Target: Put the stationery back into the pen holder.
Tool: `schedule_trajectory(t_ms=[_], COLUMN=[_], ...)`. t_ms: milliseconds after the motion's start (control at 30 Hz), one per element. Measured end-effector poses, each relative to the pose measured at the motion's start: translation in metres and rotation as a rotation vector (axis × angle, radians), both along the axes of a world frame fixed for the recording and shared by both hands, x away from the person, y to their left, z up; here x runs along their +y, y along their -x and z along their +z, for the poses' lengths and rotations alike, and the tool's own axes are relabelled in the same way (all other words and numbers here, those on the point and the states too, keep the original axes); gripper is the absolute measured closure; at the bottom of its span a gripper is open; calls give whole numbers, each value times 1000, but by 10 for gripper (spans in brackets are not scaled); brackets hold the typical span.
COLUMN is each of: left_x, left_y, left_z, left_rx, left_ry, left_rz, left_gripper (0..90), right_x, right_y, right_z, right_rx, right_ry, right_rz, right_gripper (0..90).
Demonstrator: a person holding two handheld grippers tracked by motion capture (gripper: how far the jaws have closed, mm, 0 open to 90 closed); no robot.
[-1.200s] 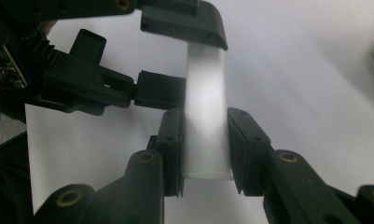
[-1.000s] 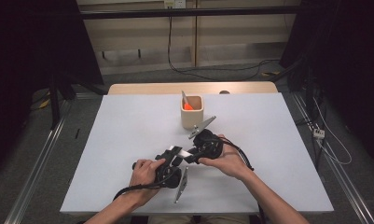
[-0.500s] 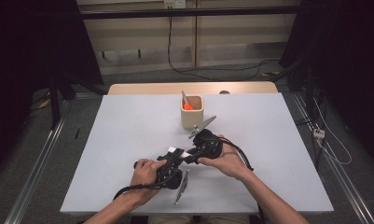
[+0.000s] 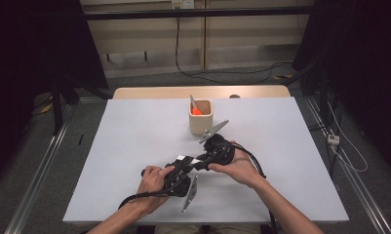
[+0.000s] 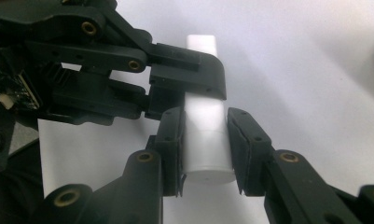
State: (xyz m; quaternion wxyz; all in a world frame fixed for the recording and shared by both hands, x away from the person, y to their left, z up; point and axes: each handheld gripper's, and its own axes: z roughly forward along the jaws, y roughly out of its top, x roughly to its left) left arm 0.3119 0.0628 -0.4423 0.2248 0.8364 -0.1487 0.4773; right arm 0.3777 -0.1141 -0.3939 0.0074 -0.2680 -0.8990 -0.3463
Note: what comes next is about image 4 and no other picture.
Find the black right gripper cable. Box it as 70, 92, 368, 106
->
230, 142, 279, 234

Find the wooden table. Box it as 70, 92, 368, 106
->
112, 85, 292, 100

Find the beige square pen holder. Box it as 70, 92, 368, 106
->
188, 98, 215, 137

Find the black floor cable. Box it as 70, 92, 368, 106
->
174, 16, 293, 86

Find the light grey table board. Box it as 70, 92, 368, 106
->
61, 97, 350, 225

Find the white wall socket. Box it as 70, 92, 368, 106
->
171, 0, 196, 10

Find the black horizontal bar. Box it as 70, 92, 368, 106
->
82, 5, 314, 21

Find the person's right hand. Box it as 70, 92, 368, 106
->
207, 139, 265, 189

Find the black metal stand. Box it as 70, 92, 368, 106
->
50, 77, 113, 136
299, 61, 334, 131

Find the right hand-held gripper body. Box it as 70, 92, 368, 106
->
198, 119, 237, 169

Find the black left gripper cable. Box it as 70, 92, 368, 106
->
118, 184, 184, 211

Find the person's left hand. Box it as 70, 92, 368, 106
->
136, 165, 176, 213

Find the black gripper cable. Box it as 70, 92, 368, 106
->
118, 184, 184, 211
230, 142, 279, 234

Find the aluminium floor rail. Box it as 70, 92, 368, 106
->
4, 97, 75, 234
304, 97, 391, 234

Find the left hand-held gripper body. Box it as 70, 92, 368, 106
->
140, 165, 199, 214

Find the white cable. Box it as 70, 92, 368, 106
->
326, 100, 369, 174

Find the black curtain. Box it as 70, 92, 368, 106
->
292, 0, 391, 170
0, 0, 108, 186

